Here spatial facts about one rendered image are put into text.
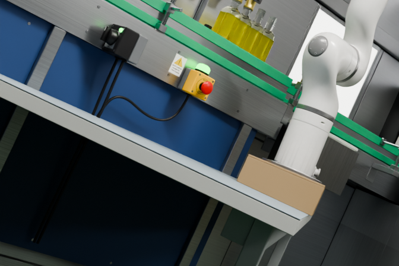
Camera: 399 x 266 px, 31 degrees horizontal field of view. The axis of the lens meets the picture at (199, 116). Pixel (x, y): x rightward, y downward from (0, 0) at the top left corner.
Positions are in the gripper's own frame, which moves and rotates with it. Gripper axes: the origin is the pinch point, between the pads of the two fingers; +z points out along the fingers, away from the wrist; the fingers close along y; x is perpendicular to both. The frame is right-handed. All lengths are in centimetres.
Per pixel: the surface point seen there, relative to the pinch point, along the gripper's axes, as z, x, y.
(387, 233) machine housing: 54, 107, 9
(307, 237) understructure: 70, 91, -16
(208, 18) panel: 12.0, -5.3, -11.9
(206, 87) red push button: 37.6, -20.8, 25.6
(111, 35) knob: 37, -54, 22
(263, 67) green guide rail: 21.8, 5.8, 13.6
